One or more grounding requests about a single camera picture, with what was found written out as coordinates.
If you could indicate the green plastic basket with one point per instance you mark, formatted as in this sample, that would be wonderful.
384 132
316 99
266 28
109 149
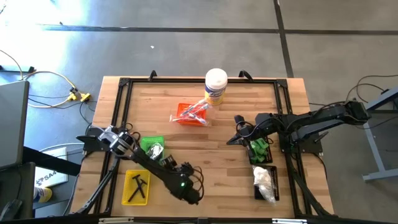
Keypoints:
146 143

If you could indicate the grey metal stand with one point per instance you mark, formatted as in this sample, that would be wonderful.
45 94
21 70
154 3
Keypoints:
382 175

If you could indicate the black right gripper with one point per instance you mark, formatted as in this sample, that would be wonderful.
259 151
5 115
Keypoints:
258 127

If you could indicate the clear bag of black combs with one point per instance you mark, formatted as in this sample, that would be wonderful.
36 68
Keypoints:
154 151

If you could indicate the silver frame bracket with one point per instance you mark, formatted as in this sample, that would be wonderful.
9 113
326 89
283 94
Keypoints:
289 221
116 220

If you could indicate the blue toothbrush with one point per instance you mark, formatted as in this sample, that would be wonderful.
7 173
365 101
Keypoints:
199 104

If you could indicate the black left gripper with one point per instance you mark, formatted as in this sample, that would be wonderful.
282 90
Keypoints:
174 163

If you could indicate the yellow plastic basket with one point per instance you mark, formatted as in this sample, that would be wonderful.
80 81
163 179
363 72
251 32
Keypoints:
130 193

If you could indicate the person's yellow shoe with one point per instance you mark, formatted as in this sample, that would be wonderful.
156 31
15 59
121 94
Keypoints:
45 195

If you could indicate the black frame clamp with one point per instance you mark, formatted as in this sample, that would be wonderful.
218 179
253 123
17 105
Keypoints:
245 74
152 74

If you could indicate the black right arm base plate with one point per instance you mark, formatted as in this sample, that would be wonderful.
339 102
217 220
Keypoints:
306 146

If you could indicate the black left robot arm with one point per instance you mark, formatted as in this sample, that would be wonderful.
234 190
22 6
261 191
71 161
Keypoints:
149 168

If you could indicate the orange plastic basket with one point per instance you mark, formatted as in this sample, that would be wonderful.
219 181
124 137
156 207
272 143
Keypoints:
182 109

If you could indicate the black plastic slotted basket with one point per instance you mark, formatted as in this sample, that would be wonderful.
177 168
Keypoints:
270 155
275 180

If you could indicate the Lysol wipes canister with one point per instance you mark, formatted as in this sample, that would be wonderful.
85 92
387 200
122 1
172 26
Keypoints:
216 84

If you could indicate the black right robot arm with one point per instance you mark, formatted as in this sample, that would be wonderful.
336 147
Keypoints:
326 119

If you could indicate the white printed box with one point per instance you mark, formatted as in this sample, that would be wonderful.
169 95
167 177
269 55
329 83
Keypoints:
53 177

